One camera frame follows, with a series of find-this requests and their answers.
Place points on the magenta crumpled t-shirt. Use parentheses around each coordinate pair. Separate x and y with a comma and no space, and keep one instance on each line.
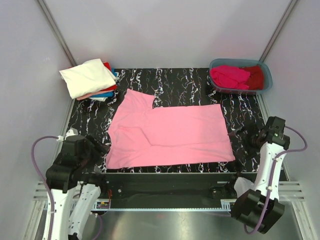
(230,77)

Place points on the white folded t-shirt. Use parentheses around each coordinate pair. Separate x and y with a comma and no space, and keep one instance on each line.
(90,77)

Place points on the dark red crumpled t-shirt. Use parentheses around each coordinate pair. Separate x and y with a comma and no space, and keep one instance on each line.
(256,78)

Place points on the light pink t-shirt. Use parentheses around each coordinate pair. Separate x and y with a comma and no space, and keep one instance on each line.
(143,136)

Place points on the white slotted cable duct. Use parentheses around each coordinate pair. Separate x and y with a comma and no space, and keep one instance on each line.
(100,206)

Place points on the salmon folded t-shirt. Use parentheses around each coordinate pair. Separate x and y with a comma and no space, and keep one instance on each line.
(92,94)

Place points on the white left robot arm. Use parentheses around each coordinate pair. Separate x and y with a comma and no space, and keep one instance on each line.
(71,193)

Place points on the red folded t-shirt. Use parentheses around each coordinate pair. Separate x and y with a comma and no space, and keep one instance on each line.
(108,68)

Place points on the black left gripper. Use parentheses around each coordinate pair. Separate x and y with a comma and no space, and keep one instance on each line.
(99,149)

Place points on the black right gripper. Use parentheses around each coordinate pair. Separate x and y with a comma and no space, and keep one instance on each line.
(252,152)

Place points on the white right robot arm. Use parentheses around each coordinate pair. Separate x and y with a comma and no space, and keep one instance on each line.
(257,205)

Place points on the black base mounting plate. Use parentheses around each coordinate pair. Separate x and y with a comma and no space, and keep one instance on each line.
(170,189)

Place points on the grey-blue plastic basket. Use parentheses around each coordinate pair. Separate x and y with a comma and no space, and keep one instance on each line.
(241,63)

